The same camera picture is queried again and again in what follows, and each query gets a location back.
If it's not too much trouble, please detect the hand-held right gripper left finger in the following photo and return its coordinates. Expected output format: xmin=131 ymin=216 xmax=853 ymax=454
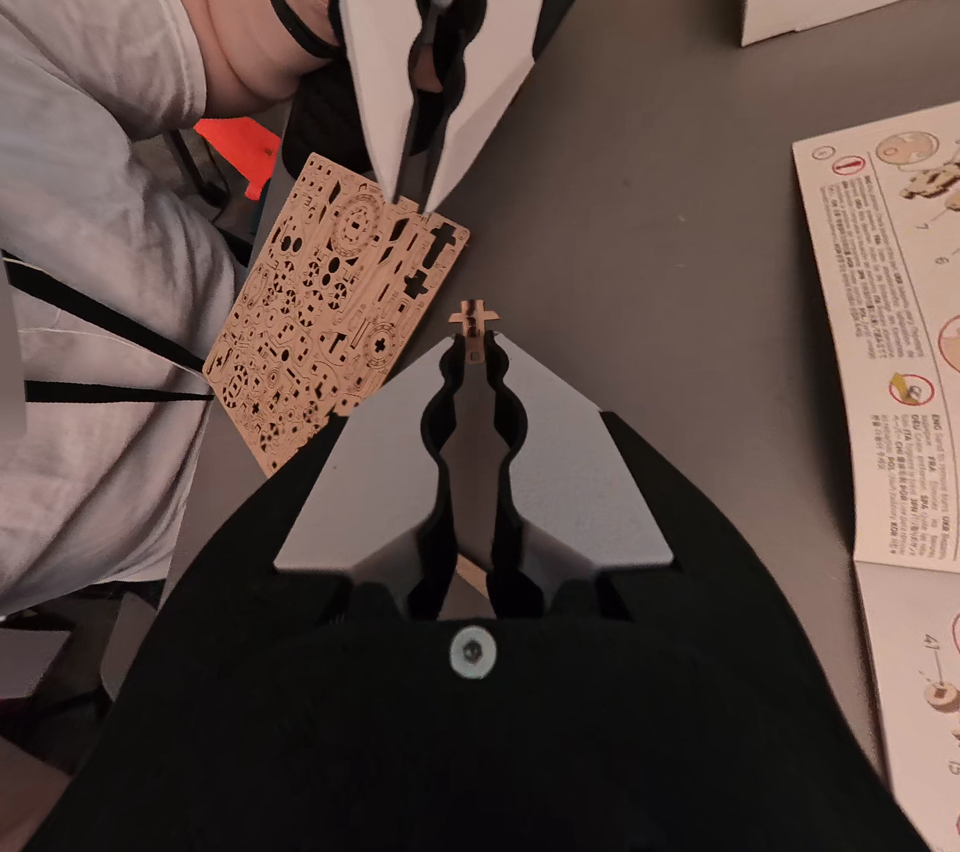
xmin=273 ymin=334 xmax=460 ymax=618

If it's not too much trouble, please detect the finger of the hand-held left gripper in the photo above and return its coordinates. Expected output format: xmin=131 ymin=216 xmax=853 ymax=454
xmin=418 ymin=0 xmax=558 ymax=213
xmin=328 ymin=0 xmax=453 ymax=202

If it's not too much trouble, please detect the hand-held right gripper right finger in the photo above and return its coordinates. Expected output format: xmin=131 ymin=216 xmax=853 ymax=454
xmin=483 ymin=332 xmax=675 ymax=618

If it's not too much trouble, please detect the laser-cut wooden parts sheet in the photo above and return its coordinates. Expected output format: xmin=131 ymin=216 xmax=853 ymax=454
xmin=202 ymin=151 xmax=471 ymax=478

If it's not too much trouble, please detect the small cross-shaped wooden part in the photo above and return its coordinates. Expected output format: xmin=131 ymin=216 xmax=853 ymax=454
xmin=448 ymin=300 xmax=501 ymax=365

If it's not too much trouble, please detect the person's left hand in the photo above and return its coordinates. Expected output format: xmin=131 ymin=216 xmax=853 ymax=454
xmin=153 ymin=0 xmax=354 ymax=118

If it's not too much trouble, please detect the orange plastic piece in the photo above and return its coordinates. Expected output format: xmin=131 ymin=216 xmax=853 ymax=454
xmin=193 ymin=117 xmax=283 ymax=202

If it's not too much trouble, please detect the person in white shirt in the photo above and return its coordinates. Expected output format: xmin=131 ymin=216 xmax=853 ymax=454
xmin=0 ymin=109 xmax=256 ymax=616

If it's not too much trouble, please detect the printed instruction leaflet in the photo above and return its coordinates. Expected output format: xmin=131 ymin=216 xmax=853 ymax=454
xmin=792 ymin=105 xmax=960 ymax=852

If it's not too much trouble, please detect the black lanyard strap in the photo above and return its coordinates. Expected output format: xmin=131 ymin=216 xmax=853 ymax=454
xmin=0 ymin=252 xmax=219 ymax=404

